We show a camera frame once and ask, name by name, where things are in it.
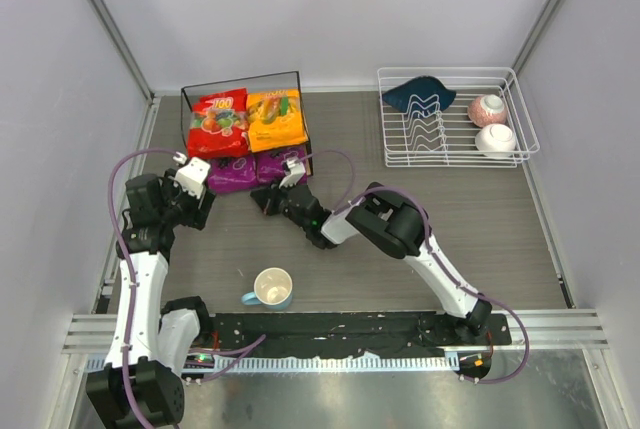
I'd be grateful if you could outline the purple candy bag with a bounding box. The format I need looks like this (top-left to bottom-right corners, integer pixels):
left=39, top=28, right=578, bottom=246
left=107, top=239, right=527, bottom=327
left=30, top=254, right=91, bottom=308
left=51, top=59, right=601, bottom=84
left=207, top=155, right=258, bottom=194
left=255, top=145, right=307, bottom=184

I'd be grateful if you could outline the red candy bag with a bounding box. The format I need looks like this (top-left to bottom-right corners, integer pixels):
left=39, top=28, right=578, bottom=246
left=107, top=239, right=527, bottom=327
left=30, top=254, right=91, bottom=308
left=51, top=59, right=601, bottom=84
left=187, top=88, right=250, bottom=160

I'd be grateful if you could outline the orange candy bag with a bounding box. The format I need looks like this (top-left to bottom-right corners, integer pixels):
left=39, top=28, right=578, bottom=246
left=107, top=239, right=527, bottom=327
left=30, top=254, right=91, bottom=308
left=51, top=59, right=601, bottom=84
left=246, top=89, right=309, bottom=153

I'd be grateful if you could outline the blue and white mug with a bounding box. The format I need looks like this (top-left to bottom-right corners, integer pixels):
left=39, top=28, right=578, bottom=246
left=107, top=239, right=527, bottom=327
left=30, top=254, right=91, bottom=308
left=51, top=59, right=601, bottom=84
left=241, top=267, right=293, bottom=311

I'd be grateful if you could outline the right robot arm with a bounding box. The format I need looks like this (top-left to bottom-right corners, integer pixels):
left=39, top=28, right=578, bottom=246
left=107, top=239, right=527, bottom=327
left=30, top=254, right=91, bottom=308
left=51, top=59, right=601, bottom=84
left=250, top=183, right=492, bottom=341

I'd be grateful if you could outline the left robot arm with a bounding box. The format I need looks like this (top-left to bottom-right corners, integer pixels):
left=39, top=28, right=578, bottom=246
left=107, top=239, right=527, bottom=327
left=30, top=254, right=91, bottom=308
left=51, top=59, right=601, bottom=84
left=86, top=159, right=215, bottom=428

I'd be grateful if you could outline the dark blue leaf plate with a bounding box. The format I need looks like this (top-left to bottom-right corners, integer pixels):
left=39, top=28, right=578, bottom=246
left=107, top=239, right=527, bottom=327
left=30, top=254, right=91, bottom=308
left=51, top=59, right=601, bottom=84
left=382, top=76, right=457, bottom=115

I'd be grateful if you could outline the white bowl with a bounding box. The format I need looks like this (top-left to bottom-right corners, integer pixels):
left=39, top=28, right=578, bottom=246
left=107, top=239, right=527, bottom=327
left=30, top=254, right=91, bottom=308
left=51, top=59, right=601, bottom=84
left=475, top=123, right=516, bottom=159

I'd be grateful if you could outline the pink patterned bowl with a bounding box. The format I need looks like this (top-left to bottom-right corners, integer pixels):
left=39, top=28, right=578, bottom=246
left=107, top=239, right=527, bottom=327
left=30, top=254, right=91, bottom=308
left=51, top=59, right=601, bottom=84
left=467, top=94, right=508, bottom=128

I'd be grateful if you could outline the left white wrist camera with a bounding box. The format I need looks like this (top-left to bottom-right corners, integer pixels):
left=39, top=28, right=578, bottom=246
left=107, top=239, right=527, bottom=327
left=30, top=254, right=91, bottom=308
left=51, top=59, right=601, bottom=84
left=173, top=152, right=211, bottom=200

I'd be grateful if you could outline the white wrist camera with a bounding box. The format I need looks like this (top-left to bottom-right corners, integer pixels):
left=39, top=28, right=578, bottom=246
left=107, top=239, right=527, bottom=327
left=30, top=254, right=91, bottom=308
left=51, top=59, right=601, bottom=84
left=173, top=152, right=211, bottom=200
left=278, top=157, right=306, bottom=189

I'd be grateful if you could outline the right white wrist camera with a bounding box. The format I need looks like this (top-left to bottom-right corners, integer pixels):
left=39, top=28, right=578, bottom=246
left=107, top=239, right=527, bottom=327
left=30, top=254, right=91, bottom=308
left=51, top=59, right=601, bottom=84
left=278, top=157, right=306, bottom=189

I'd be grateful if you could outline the wooden wire-frame shelf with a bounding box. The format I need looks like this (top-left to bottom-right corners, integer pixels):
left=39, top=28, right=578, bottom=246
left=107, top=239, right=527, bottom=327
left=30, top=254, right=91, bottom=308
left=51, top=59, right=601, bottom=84
left=180, top=71, right=311, bottom=151

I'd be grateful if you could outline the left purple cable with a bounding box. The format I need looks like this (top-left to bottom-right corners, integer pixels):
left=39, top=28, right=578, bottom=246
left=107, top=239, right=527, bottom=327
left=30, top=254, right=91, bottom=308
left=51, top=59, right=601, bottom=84
left=108, top=147, right=268, bottom=429

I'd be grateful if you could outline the white wire dish rack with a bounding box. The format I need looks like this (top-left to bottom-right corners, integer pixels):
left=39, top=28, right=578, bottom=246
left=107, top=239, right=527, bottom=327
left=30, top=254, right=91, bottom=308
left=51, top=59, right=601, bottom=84
left=377, top=67, right=540, bottom=168

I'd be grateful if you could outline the white slotted cable duct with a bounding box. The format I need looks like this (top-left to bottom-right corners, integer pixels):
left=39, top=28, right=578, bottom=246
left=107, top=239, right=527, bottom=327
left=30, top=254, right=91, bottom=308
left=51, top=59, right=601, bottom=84
left=84, top=352, right=459, bottom=378

